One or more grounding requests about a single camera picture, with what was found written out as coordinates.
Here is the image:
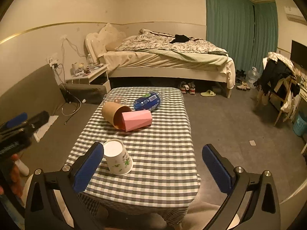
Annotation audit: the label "white paper cup green print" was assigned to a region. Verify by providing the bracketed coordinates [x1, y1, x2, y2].
[103, 139, 133, 176]

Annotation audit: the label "brown paper cup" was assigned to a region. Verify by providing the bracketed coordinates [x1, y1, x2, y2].
[102, 102, 132, 130]

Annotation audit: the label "clear plastic cup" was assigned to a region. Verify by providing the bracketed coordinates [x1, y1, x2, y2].
[103, 94, 127, 105]

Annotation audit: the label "pink faceted cup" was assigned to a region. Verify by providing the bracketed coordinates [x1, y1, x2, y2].
[122, 110, 153, 132]

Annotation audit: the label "person's left hand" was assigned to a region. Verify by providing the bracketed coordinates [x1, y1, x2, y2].
[1, 154, 23, 198]

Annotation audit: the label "white paper on floor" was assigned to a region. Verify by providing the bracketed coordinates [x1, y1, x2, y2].
[33, 115, 59, 143]

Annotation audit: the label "dark grey floor cushion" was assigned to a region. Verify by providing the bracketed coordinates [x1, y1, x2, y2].
[59, 84, 107, 105]

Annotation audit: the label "small paper scrap on floor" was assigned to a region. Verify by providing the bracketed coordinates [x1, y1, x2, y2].
[249, 140, 256, 146]

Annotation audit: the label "white bedside table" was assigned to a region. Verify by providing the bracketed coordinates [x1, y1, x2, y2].
[66, 65, 111, 92]

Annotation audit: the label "blue laundry basket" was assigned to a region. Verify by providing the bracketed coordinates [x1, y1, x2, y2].
[293, 112, 307, 136]

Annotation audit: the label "white heart-shaped pillow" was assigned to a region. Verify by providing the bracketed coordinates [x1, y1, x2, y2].
[98, 23, 127, 51]

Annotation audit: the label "grey white checkered tablecloth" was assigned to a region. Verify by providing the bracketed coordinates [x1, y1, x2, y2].
[66, 87, 200, 226]

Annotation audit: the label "blue plastic snack package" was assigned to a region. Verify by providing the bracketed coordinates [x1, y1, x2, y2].
[133, 91, 162, 112]

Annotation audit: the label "bed with patterned duvet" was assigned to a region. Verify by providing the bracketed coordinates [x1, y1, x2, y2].
[85, 29, 235, 98]

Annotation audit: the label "beige shoes by curtain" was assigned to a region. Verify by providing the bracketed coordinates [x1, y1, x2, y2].
[236, 81, 251, 91]

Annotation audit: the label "wooden chair with clothes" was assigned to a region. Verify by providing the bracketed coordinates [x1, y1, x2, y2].
[254, 51, 300, 124]

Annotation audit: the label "green slipper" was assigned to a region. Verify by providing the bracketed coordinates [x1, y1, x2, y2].
[200, 90, 216, 97]

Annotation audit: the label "large clear water bottle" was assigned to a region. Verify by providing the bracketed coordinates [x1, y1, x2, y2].
[246, 67, 259, 89]

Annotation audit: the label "sneaker under bed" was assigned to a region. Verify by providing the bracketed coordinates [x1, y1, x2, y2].
[188, 81, 196, 95]
[178, 81, 189, 94]

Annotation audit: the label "black garment on bed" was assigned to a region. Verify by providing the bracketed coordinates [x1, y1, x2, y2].
[170, 34, 192, 44]

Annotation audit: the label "black television screen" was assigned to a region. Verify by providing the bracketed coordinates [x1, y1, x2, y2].
[290, 40, 307, 70]

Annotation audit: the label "green curtain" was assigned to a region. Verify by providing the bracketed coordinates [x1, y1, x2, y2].
[206, 0, 278, 72]

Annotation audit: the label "wall power strip with cables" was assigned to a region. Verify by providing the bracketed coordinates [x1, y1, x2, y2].
[46, 53, 59, 69]

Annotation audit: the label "wall air conditioner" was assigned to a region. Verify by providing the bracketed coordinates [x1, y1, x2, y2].
[284, 6, 306, 22]

